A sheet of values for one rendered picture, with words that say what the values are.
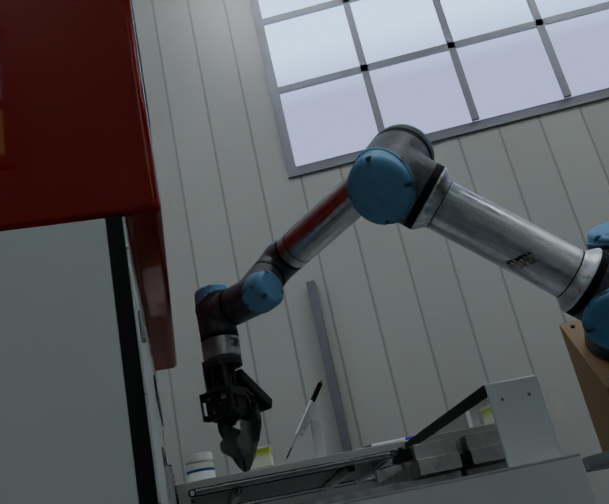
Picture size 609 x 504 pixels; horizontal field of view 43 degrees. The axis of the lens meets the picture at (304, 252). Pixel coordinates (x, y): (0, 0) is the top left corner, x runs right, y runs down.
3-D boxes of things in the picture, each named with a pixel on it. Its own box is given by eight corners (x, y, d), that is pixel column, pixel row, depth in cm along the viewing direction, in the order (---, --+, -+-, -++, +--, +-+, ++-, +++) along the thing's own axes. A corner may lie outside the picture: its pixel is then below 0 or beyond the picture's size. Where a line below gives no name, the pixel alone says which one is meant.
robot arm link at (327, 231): (414, 94, 139) (255, 244, 167) (399, 113, 131) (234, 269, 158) (458, 140, 141) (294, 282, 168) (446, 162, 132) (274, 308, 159)
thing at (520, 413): (510, 469, 123) (484, 383, 128) (420, 505, 173) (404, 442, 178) (564, 458, 125) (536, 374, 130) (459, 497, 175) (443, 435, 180)
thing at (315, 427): (302, 460, 175) (291, 402, 180) (300, 463, 179) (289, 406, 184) (328, 455, 177) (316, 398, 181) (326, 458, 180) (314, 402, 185)
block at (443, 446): (416, 460, 140) (412, 443, 141) (411, 463, 143) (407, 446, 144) (457, 452, 142) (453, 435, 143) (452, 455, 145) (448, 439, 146)
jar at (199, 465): (189, 494, 190) (183, 454, 193) (189, 497, 196) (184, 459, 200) (218, 488, 191) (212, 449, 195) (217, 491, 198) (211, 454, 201)
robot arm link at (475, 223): (679, 269, 126) (382, 114, 132) (684, 318, 114) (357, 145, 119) (636, 321, 133) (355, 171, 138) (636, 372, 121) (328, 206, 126)
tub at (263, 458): (244, 479, 185) (239, 450, 187) (247, 482, 192) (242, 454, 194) (275, 472, 185) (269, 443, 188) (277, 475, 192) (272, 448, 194)
